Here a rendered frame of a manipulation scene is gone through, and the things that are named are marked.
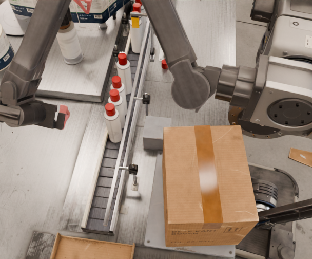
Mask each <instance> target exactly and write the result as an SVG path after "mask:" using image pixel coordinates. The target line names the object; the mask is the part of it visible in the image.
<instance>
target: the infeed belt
mask: <svg viewBox="0 0 312 259"><path fill-rule="evenodd" d="M149 34H150V23H149V28H148V33H147V38H146V43H145V48H144V53H143V57H142V62H141V68H140V72H139V77H138V82H137V85H136V90H135V95H134V96H135V97H137V94H138V89H139V84H140V79H141V74H142V69H143V64H144V59H145V54H146V49H147V44H148V39H149ZM139 56H140V53H139V54H136V53H133V52H132V45H131V43H130V47H129V51H128V56H127V60H128V61H129V62H130V70H131V80H132V87H133V83H134V78H135V73H136V70H137V65H138V61H139ZM130 97H131V94H129V95H126V102H127V109H128V106H129V102H130ZM135 102H136V100H133V105H132V110H131V115H130V119H129V124H128V129H127V134H126V139H125V144H124V149H123V153H122V159H121V163H120V166H123V162H124V157H125V153H126V147H127V142H128V137H129V132H130V127H131V123H132V117H133V112H134V107H135ZM120 144H121V142H119V143H113V142H111V141H110V139H109V135H108V138H107V142H106V146H105V150H104V154H103V159H102V163H101V167H100V171H99V175H98V178H97V182H96V187H95V191H94V195H93V199H92V203H91V208H90V212H89V216H88V220H87V225H86V227H85V228H84V229H88V230H96V231H104V232H109V231H110V226H111V221H112V216H113V211H114V206H115V201H116V196H117V192H118V187H119V182H120V177H121V172H122V170H119V173H118V178H117V181H116V186H115V191H114V196H113V201H112V206H111V210H110V215H109V220H108V225H107V227H106V226H103V222H104V218H105V213H106V209H107V204H108V199H109V194H110V190H111V185H112V180H113V176H114V171H115V166H116V161H117V158H118V153H119V149H120Z"/></svg>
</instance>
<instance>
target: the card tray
mask: <svg viewBox="0 0 312 259"><path fill-rule="evenodd" d="M134 249H135V244H134V243H133V245H129V244H121V243H114V242H106V241H101V240H94V239H86V238H79V237H72V236H64V235H60V234H59V233H57V235H56V239H55V242H54V246H53V249H52V253H51V257H50V259H133V255H134Z"/></svg>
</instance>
